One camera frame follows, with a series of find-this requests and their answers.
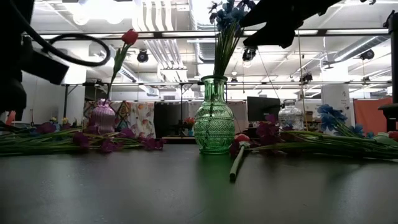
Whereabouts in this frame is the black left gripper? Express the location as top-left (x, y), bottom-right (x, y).
top-left (20, 35), bottom-right (70, 86)

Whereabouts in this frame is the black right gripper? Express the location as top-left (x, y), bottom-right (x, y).
top-left (238, 0), bottom-right (345, 50)

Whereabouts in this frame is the blue artificial flower bunch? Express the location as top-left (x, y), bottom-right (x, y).
top-left (317, 104), bottom-right (398, 156)
top-left (207, 0), bottom-right (257, 78)

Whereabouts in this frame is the green patterned glass vase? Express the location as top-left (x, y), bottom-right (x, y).
top-left (193, 75), bottom-right (236, 155)

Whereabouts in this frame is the pink ribbed glass vase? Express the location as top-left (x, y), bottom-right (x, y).
top-left (90, 98), bottom-right (116, 135)

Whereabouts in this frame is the clear glass vase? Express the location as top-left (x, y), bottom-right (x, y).
top-left (277, 99), bottom-right (305, 131)

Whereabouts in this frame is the black metal rack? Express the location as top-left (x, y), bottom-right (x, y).
top-left (60, 82), bottom-right (90, 128)

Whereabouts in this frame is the black computer monitor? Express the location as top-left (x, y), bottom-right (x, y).
top-left (247, 96), bottom-right (282, 122)

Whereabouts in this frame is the white cabinet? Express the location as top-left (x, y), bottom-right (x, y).
top-left (321, 84), bottom-right (352, 125)

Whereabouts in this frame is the white floral cloth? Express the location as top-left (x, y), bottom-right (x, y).
top-left (129, 101), bottom-right (156, 139)

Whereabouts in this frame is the background flower pot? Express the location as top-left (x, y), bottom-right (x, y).
top-left (183, 116), bottom-right (197, 137)

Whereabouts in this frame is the black curtain panel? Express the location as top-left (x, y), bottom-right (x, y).
top-left (154, 101), bottom-right (190, 138)

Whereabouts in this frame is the orange partition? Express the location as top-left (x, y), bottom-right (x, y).
top-left (353, 98), bottom-right (393, 135)

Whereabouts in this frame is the black table mat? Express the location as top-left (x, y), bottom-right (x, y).
top-left (0, 143), bottom-right (398, 224)

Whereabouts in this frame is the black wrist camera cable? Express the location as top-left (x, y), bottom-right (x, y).
top-left (9, 0), bottom-right (112, 67)

